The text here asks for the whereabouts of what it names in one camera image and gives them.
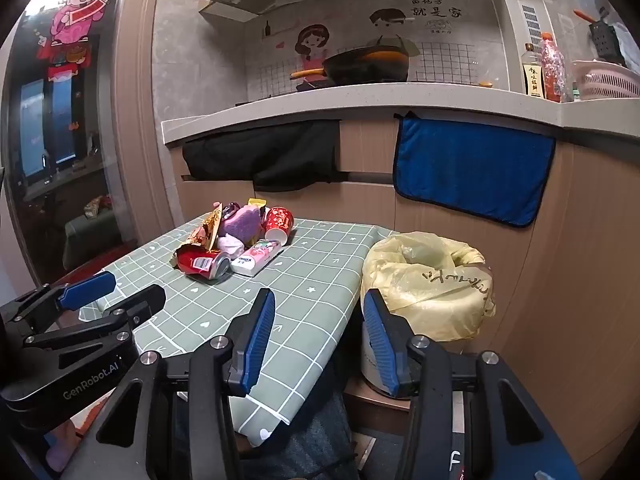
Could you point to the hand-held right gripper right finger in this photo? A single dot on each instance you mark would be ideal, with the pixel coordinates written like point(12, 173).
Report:
point(380, 345)

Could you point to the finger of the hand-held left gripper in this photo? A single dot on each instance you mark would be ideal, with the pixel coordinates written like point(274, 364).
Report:
point(85, 290)
point(145, 300)

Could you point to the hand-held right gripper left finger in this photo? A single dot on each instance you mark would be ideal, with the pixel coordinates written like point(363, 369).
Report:
point(257, 335)

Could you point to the trash bin yellow bag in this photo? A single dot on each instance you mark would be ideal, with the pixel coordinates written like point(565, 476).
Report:
point(425, 300)

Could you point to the crushed red soda can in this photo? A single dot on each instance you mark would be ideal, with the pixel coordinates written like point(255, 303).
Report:
point(200, 262)

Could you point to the pink white carton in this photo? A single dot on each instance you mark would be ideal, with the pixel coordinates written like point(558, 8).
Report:
point(255, 257)

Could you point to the white tissue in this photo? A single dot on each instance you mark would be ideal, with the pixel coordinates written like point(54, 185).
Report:
point(229, 245)

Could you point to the yellow snack packet red label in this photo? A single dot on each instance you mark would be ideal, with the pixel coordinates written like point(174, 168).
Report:
point(207, 227)

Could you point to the red paper cup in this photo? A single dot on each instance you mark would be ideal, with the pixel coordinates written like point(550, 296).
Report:
point(277, 222)

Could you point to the green checked tablecloth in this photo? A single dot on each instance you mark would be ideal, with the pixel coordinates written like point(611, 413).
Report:
point(300, 285)

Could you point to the brown wooden stool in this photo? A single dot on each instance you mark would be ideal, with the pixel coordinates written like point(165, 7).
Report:
point(370, 410)

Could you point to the person's jeans legs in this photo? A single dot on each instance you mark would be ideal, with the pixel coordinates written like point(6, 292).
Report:
point(320, 440)

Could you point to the glass sliding door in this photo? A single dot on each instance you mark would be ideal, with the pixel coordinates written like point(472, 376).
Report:
point(100, 160)

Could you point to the black cloth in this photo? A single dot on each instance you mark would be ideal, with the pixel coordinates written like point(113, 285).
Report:
point(260, 155)

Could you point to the blue towel black trim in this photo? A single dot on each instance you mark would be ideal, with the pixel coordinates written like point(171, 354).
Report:
point(470, 170)

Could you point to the wooden kitchen counter cabinet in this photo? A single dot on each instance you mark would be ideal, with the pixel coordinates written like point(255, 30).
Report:
point(365, 145)

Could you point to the red door decoration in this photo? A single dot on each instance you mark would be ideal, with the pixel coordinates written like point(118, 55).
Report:
point(67, 62)

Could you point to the pink cartoon door sticker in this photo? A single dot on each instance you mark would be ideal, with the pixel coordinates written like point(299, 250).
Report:
point(75, 15)

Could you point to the clear sauce bottle yellow label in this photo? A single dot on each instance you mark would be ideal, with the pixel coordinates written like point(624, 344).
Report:
point(532, 80)

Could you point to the small teal cup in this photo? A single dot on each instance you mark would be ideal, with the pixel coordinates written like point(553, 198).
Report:
point(576, 90)

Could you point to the orange cap plastic bottle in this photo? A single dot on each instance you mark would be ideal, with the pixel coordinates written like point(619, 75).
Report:
point(552, 70)

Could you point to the pink plastic basket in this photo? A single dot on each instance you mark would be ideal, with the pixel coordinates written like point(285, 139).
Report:
point(605, 82)

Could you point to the white vent grille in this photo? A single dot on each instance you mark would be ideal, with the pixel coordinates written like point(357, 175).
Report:
point(531, 27)

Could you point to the black perforated utensil holder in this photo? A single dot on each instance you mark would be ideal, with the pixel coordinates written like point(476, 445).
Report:
point(607, 42)

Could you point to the cartoon couple wall sticker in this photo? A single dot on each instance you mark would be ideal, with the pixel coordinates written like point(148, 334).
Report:
point(450, 60)

